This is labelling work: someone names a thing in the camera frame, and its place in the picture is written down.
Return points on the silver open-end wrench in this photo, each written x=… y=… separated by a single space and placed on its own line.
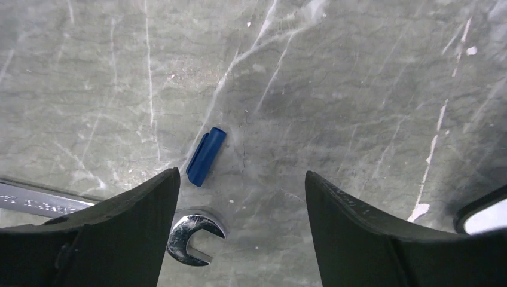
x=43 y=201

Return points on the blue marker cap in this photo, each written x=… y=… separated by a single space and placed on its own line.
x=204 y=155

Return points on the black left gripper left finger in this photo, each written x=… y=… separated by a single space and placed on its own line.
x=120 y=241

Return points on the white whiteboard black frame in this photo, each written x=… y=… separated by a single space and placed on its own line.
x=485 y=214

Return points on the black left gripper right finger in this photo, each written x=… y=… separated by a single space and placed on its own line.
x=357 y=244

